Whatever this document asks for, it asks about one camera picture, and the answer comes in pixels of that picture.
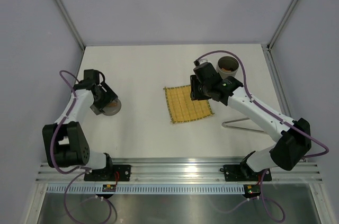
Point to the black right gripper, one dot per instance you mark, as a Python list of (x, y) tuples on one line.
[(194, 94)]

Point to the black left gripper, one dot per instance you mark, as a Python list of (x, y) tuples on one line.
[(109, 96)]

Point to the grey canister lid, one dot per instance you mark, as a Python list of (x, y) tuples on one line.
[(113, 108)]

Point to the bamboo woven tray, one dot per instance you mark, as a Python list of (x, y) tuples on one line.
[(182, 109)]

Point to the orange salmon slice toy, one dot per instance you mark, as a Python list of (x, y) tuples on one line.
[(227, 70)]

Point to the grey metal lunch canister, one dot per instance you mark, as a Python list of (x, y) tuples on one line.
[(227, 62)]

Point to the stainless steel tongs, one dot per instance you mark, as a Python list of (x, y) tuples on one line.
[(242, 124)]

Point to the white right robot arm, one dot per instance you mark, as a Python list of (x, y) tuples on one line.
[(291, 136)]

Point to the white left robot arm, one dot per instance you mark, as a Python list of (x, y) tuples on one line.
[(65, 143)]

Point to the left small circuit board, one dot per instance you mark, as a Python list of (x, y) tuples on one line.
[(109, 188)]

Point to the small circuit board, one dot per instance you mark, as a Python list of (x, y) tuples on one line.
[(252, 189), (109, 188)]

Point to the right small circuit board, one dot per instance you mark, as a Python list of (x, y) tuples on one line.
[(252, 189)]

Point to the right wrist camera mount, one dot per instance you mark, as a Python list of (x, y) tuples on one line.
[(200, 61)]

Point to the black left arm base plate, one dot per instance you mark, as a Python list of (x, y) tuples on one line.
[(110, 174)]

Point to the aluminium front rail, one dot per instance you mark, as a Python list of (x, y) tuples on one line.
[(206, 171)]

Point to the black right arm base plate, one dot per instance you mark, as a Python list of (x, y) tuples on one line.
[(240, 173)]

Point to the left aluminium frame post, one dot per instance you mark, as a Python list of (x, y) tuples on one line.
[(70, 24)]

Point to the aluminium frame post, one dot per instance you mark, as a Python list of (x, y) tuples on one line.
[(70, 24), (283, 22)]

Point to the white slotted cable duct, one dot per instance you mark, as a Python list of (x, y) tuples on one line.
[(171, 189)]

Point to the right aluminium frame post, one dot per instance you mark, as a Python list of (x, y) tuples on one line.
[(283, 22)]

